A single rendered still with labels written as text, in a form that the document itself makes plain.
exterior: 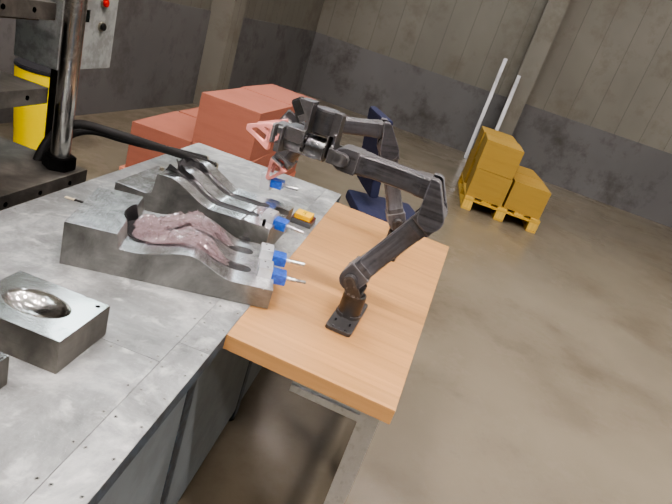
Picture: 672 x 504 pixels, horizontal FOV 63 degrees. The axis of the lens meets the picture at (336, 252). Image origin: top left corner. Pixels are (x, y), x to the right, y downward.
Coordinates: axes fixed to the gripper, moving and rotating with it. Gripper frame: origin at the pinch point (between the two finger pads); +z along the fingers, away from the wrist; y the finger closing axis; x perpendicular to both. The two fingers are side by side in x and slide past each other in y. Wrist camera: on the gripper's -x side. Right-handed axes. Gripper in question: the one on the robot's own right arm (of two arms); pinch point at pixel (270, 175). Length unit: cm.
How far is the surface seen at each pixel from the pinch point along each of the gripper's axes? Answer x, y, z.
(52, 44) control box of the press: -78, 12, 15
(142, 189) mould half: -23.1, 29.2, 21.5
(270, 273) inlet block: 22, 54, 0
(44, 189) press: -45, 33, 43
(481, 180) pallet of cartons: 131, -438, -11
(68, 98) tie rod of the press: -60, 21, 20
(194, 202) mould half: -8.4, 31.0, 11.7
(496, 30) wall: 34, -829, -163
